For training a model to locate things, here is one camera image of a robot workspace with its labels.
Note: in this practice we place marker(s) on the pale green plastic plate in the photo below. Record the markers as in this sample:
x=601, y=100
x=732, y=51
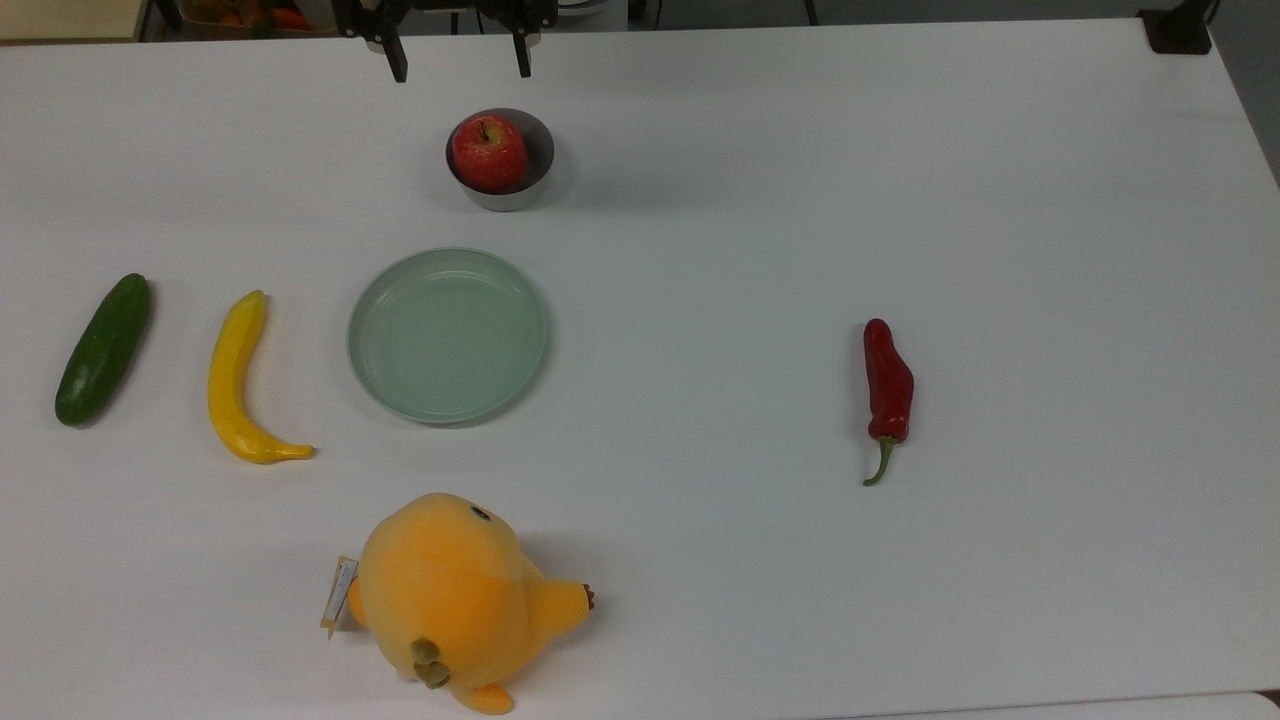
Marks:
x=447, y=335

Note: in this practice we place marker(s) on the crate of toy vegetables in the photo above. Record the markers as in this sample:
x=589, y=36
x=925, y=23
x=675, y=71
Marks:
x=250, y=14

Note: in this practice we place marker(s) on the red chili pepper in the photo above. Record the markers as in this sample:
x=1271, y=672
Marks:
x=887, y=385

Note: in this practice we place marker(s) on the orange plush chick toy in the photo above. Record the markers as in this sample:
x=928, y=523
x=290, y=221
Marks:
x=450, y=595

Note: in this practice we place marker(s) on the black clamp mount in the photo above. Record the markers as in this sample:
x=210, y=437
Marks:
x=1178, y=30

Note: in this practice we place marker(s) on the yellow banana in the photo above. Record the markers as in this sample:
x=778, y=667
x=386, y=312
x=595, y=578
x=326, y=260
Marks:
x=230, y=385

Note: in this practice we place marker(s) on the red apple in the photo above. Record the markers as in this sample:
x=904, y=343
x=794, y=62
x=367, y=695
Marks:
x=489, y=152

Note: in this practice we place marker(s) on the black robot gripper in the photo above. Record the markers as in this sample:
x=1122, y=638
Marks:
x=445, y=5

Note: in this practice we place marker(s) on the green cucumber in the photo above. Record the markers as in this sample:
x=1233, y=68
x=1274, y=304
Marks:
x=103, y=350

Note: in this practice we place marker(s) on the small steel bowl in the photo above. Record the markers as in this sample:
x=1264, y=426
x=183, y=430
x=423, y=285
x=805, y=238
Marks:
x=540, y=150

